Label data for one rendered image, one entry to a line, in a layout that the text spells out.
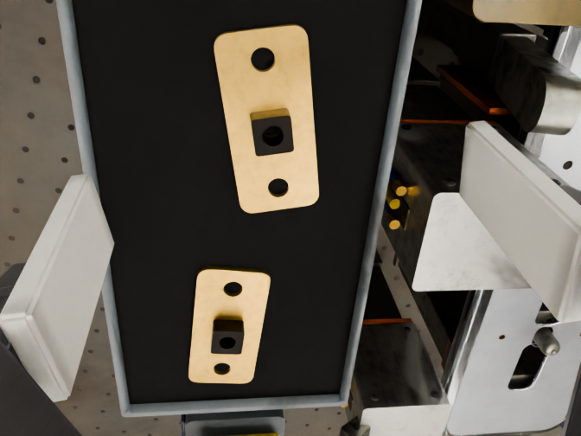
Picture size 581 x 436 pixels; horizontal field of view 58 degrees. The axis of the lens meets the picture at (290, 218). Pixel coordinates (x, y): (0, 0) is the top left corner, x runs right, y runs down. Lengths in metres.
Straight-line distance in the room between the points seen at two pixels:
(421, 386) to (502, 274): 0.21
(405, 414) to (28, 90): 0.59
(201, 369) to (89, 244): 0.16
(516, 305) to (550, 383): 0.15
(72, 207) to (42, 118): 0.60
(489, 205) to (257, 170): 0.11
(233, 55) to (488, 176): 0.11
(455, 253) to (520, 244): 0.20
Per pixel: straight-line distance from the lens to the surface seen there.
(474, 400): 0.68
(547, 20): 0.36
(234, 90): 0.23
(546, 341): 0.63
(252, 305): 0.29
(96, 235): 0.18
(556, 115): 0.35
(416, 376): 0.58
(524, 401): 0.72
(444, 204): 0.34
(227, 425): 0.40
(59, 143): 0.77
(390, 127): 0.24
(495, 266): 0.39
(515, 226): 0.17
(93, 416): 1.12
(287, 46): 0.22
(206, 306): 0.29
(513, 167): 0.17
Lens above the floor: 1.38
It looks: 57 degrees down
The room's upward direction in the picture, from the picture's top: 168 degrees clockwise
